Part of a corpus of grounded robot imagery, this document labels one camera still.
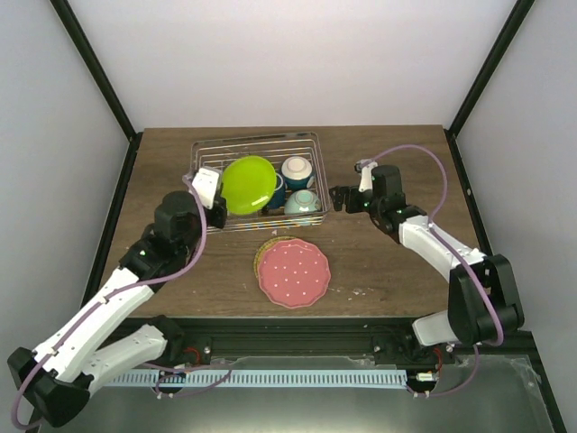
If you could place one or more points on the white and teal bowl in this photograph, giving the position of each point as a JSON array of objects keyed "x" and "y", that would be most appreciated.
[{"x": 297, "y": 172}]

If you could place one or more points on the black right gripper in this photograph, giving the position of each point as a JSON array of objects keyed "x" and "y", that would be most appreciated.
[{"x": 352, "y": 206}]

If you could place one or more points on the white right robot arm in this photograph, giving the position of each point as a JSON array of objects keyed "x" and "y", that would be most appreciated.
[{"x": 483, "y": 300}]

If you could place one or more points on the chrome wire dish rack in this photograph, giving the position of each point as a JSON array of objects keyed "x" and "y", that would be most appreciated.
[{"x": 276, "y": 148}]

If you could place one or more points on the black aluminium frame post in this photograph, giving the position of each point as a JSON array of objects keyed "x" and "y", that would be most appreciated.
[{"x": 76, "y": 33}]

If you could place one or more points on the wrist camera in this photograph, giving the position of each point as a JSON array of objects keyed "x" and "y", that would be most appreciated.
[
  {"x": 364, "y": 168},
  {"x": 207, "y": 183}
]

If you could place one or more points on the dark blue mug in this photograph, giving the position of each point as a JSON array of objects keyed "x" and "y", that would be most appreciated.
[{"x": 278, "y": 197}]

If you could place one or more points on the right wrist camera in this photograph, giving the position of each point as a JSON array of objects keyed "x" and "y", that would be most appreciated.
[{"x": 364, "y": 168}]

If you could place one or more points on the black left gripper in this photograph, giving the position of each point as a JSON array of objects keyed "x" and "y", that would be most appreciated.
[{"x": 222, "y": 210}]

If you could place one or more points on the yellow plate under pink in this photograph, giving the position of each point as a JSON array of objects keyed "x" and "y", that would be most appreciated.
[{"x": 264, "y": 248}]

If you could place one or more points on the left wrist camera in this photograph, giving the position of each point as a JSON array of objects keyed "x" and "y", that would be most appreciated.
[{"x": 207, "y": 183}]

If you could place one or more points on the black right frame post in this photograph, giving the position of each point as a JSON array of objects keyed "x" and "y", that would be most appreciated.
[{"x": 499, "y": 48}]

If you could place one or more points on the lime green plate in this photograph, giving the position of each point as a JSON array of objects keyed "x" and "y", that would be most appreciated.
[{"x": 248, "y": 184}]

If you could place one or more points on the pale green bowl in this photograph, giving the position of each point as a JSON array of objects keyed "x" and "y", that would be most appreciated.
[{"x": 302, "y": 202}]

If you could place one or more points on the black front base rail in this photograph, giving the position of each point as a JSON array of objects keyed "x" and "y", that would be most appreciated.
[{"x": 382, "y": 340}]

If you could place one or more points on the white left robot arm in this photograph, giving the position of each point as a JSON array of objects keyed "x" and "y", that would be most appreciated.
[{"x": 60, "y": 376}]

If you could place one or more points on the pink scalloped plate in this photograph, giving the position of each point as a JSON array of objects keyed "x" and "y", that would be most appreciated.
[{"x": 294, "y": 274}]

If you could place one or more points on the light blue slotted strip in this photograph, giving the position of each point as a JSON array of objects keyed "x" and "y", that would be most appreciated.
[{"x": 365, "y": 379}]

